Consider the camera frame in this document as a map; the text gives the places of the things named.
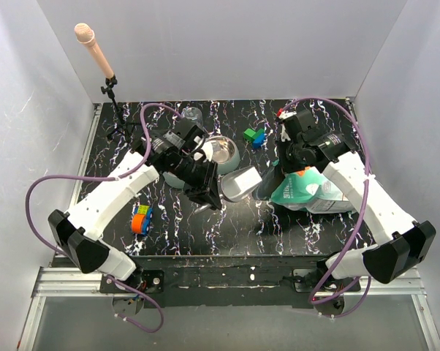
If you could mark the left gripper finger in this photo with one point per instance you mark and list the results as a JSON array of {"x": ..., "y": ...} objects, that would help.
[
  {"x": 212, "y": 177},
  {"x": 204, "y": 197}
]

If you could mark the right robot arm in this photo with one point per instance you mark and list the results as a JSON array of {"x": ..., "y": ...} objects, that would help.
[{"x": 400, "y": 241}]

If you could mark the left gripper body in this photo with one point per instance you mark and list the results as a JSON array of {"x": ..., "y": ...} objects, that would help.
[{"x": 190, "y": 170}]

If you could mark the clear water bottle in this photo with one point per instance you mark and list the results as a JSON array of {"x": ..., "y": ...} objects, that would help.
[{"x": 194, "y": 114}]

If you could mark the green pet food bag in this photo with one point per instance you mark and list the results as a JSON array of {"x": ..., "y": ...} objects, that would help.
[{"x": 306, "y": 190}]

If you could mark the mint double pet bowl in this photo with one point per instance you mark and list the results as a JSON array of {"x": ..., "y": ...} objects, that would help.
[{"x": 219, "y": 149}]

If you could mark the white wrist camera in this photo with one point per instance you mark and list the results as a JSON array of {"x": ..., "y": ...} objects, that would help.
[
  {"x": 203, "y": 151},
  {"x": 284, "y": 116}
]

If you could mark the black mounting plate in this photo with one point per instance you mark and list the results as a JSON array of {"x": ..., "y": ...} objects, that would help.
[{"x": 259, "y": 280}]

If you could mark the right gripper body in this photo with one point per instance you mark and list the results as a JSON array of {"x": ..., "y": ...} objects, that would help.
[{"x": 289, "y": 157}]

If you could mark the orange blue toy car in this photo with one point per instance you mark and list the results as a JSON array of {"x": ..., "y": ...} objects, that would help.
[{"x": 141, "y": 219}]

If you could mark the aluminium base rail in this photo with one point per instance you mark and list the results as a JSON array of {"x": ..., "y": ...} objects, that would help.
[{"x": 68, "y": 282}]

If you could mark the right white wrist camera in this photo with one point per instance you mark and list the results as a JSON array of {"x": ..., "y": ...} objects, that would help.
[{"x": 284, "y": 116}]

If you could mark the black microphone tripod stand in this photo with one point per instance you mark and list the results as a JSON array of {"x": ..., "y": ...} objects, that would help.
[{"x": 122, "y": 127}]

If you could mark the metal food scoop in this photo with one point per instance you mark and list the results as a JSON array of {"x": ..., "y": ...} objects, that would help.
[{"x": 237, "y": 185}]

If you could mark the pink microphone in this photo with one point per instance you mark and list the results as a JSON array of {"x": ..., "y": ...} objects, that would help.
[{"x": 86, "y": 37}]

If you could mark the green toy block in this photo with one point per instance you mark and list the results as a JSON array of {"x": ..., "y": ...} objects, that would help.
[{"x": 249, "y": 135}]

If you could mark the blue toy block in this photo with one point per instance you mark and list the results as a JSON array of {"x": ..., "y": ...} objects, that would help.
[{"x": 258, "y": 139}]

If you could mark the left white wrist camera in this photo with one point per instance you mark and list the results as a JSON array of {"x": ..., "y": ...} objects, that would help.
[{"x": 203, "y": 151}]

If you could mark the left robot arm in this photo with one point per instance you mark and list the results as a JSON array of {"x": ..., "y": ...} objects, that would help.
[{"x": 78, "y": 231}]

